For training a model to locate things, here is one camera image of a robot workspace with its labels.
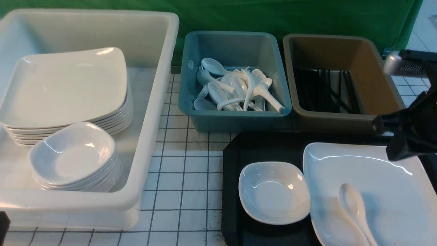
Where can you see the small white dish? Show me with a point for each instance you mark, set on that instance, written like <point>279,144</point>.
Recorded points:
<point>274,193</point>

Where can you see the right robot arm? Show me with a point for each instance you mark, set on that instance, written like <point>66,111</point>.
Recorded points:
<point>409,63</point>

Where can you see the black plastic tray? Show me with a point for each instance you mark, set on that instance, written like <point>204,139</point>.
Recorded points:
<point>237,227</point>

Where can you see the checkered white tablecloth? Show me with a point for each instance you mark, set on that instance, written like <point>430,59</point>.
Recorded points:
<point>181,199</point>

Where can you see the stack of small white dishes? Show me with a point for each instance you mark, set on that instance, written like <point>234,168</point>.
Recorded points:
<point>80,157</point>

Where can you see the teal plastic bin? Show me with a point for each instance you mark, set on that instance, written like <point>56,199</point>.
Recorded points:
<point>234,50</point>

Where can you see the pile of black chopsticks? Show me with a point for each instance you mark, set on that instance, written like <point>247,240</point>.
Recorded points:
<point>315,92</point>

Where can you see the green cloth backdrop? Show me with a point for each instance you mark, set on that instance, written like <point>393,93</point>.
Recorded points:
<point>387,23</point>

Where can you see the stack of white square plates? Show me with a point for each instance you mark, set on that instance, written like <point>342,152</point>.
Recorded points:
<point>48,92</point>

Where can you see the large white plastic tub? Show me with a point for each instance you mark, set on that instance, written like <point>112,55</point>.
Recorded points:
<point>147,40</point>

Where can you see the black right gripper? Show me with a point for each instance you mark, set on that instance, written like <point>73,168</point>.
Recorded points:
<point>414,128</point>

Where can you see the pile of white spoons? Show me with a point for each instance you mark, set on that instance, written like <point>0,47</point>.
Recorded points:
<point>235,90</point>

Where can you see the white ceramic soup spoon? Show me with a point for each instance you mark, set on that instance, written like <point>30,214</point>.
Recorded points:
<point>353,206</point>

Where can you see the large white square plate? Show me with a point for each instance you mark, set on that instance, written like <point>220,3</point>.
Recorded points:
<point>400,202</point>

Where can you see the brown plastic bin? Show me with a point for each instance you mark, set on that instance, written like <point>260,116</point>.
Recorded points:
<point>375,91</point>

